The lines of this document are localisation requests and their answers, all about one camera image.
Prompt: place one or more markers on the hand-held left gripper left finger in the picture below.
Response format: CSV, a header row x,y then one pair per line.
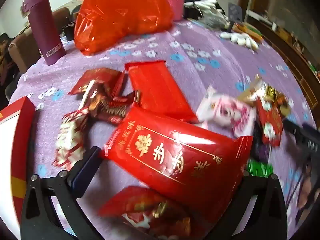
x,y
87,165

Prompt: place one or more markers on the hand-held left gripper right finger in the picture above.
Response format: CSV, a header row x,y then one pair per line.
x,y
250,200

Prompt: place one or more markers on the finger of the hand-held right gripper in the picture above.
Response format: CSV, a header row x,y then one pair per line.
x,y
302,140

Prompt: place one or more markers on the gold snack packet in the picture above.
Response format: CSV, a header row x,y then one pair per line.
x,y
272,93

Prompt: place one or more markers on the red white gift box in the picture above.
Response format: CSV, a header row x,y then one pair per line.
x,y
17,155

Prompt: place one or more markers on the pink white snack packet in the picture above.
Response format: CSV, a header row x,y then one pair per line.
x,y
227,110

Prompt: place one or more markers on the large red gold-print snack packet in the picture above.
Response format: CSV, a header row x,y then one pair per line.
x,y
175,150

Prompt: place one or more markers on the plain red snack packet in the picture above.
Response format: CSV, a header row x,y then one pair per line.
x,y
157,90

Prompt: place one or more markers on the white red striped candy packet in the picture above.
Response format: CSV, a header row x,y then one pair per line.
x,y
70,137

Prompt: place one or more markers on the green snack packet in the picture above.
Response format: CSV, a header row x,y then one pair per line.
x,y
260,168

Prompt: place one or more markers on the red white-flower snack packet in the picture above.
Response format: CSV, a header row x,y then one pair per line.
x,y
270,122

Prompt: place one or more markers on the dark purple snack packet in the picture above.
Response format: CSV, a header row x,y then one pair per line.
x,y
260,147

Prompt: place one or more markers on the brown chocolate snack packet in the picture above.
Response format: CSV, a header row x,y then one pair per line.
x,y
110,107

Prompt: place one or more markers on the red white-pattern snack packet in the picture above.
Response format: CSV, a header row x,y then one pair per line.
x,y
147,215

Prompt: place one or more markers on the red gold-foil snack packet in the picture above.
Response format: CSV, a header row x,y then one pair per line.
x,y
97,78

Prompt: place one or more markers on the wooden cabinet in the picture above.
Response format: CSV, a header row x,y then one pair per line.
x,y
287,30

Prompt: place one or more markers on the white candies in bag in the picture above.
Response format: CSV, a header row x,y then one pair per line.
x,y
241,40

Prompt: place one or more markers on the yellow green box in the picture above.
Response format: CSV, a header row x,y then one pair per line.
x,y
247,30

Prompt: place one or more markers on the purple floral tablecloth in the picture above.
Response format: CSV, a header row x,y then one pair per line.
x,y
200,55

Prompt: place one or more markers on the brown sofa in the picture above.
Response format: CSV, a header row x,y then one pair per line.
x,y
23,47

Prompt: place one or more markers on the black container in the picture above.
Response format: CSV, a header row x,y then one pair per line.
x,y
68,31

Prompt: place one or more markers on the purple thermos bottle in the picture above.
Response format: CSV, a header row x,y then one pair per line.
x,y
45,30

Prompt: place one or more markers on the red plastic bag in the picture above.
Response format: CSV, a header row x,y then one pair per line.
x,y
120,15

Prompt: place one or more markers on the white gloves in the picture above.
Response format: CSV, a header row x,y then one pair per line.
x,y
210,5

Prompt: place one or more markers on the dark bag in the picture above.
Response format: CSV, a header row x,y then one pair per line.
x,y
195,13

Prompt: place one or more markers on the pink thermos bottle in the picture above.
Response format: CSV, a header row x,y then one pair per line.
x,y
173,0

